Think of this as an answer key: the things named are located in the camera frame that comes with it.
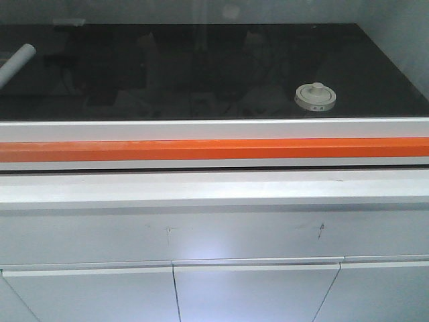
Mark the glass jar with cream lid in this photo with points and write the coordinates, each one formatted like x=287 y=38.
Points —
x=315 y=97

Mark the fume hood sash orange handle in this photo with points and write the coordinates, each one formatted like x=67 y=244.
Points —
x=87 y=145

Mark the white rolled paper tube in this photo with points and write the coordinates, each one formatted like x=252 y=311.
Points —
x=17 y=61

